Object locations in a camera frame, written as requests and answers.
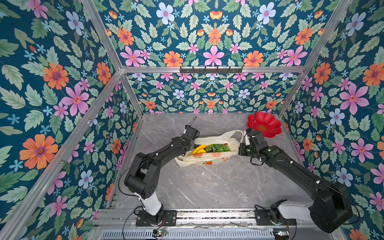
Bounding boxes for red flower-shaped plastic bowl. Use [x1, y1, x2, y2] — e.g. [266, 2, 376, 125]
[247, 112, 282, 138]

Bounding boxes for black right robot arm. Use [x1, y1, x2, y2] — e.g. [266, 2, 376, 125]
[239, 129, 353, 234]

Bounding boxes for cream plastic fruit-print bag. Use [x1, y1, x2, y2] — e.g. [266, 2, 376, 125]
[175, 130, 244, 167]

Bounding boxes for yellow fake lemon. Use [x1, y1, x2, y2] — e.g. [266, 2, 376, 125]
[194, 149, 206, 155]

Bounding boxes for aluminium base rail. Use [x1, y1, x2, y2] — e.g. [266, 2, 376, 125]
[94, 208, 318, 230]

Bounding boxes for green fake grapes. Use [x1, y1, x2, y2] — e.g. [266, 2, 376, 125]
[211, 144, 230, 153]

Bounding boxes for black hook rail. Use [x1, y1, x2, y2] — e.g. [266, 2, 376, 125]
[179, 67, 243, 75]

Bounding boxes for yellow fake banana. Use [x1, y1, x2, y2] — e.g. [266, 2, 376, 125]
[193, 145, 208, 155]

